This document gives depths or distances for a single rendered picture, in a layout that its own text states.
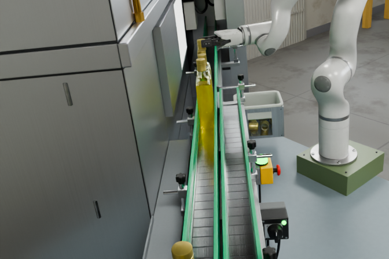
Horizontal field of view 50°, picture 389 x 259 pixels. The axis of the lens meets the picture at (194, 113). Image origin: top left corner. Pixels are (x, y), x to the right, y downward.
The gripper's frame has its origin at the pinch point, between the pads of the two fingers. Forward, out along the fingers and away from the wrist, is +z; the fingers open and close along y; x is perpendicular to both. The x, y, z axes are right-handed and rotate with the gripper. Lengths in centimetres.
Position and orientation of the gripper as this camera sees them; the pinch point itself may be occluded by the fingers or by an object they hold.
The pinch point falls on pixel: (204, 41)
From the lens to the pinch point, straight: 174.5
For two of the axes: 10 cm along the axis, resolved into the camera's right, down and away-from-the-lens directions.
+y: 2.2, 3.8, -9.0
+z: -9.7, 1.9, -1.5
